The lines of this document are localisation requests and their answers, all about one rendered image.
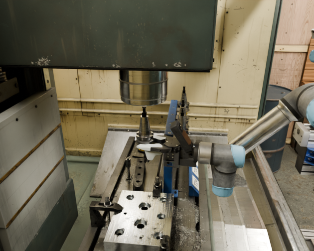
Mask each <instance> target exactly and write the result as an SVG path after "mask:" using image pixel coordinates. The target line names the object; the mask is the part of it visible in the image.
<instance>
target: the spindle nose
mask: <svg viewBox="0 0 314 251"><path fill-rule="evenodd" d="M118 77H119V94H120V99H121V101H123V102H124V103H126V104H128V105H133V106H153V105H158V104H161V103H163V102H165V101H166V100H167V95H168V72H166V71H126V70H118Z"/></svg>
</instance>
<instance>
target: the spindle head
mask: <svg viewBox="0 0 314 251"><path fill-rule="evenodd" d="M217 6H218V0H0V67H9V68H48V69H87V70H126V71H166V72H205V73H210V70H212V67H213V62H214V58H213V54H214V42H215V30H216V18H217Z"/></svg>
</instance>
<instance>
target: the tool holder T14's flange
mask: <svg viewBox="0 0 314 251"><path fill-rule="evenodd" d="M136 138H137V139H136V142H137V143H139V144H150V143H152V142H153V141H154V140H153V139H154V133H153V132H152V131H151V135H150V136H139V132H137V135H136Z"/></svg>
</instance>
